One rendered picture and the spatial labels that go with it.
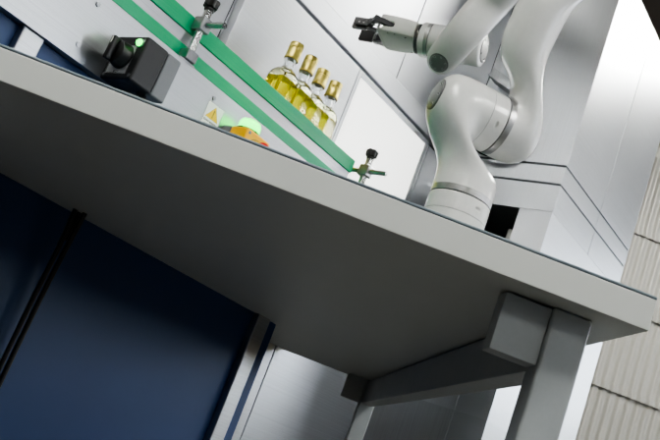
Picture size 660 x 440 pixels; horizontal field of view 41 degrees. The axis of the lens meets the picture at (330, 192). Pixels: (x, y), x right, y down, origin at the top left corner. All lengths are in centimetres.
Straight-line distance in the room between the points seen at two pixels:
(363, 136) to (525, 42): 86
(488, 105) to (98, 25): 73
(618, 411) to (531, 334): 426
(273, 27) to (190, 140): 135
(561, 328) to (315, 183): 28
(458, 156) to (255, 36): 68
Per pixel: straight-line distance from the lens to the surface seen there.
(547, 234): 277
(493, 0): 203
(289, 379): 245
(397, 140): 262
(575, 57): 304
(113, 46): 146
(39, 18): 143
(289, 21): 222
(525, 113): 174
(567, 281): 87
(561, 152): 286
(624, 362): 519
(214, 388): 182
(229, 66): 171
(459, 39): 202
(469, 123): 168
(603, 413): 512
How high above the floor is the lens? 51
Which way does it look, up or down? 16 degrees up
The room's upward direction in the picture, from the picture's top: 21 degrees clockwise
